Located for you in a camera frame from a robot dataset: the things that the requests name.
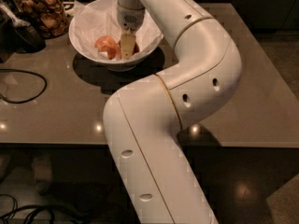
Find white shoe under table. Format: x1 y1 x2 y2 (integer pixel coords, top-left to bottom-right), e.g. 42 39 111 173
31 155 53 195

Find black cables on floor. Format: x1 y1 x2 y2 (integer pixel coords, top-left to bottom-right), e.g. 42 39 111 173
0 193 94 224

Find white crumpled paper liner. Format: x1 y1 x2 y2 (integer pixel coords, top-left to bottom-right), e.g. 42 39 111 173
73 0 164 61

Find black appliance with white handle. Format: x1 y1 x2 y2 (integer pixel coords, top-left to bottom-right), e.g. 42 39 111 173
0 0 46 63

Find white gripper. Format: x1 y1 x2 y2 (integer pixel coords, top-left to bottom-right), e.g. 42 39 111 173
117 4 145 60

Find black cable on table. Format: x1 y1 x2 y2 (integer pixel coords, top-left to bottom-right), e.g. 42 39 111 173
0 68 49 105

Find glass jar of dried chips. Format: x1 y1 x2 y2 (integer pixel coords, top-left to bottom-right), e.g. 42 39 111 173
14 0 68 39

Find red apple piece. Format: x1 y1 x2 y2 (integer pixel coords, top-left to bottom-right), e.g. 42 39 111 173
94 35 121 60
118 40 140 55

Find white ceramic bowl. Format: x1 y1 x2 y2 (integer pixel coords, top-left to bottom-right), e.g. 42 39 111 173
68 0 164 73

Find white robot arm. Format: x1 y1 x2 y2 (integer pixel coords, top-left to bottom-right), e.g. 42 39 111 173
103 0 242 224

